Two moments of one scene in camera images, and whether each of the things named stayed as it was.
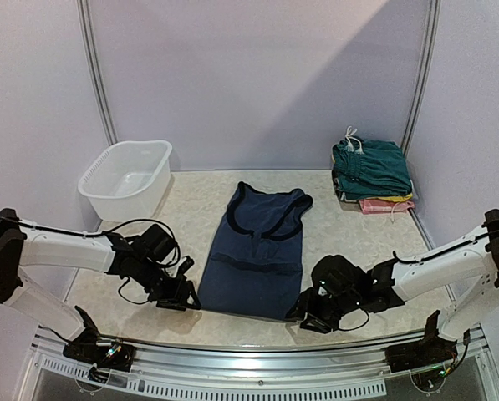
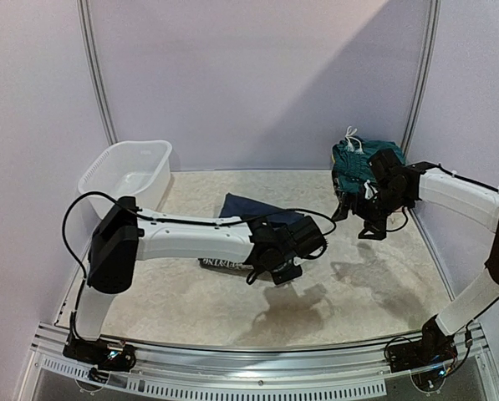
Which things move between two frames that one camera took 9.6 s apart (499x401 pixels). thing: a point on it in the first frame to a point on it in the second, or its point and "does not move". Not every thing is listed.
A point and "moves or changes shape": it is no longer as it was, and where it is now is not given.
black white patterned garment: [336, 183] does not move
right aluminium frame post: [425, 77] does not move
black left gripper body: [160, 288] to [280, 277]
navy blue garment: [254, 266] moves or changes shape
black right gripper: [312, 313] to [358, 213]
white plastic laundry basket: [129, 180] does not move
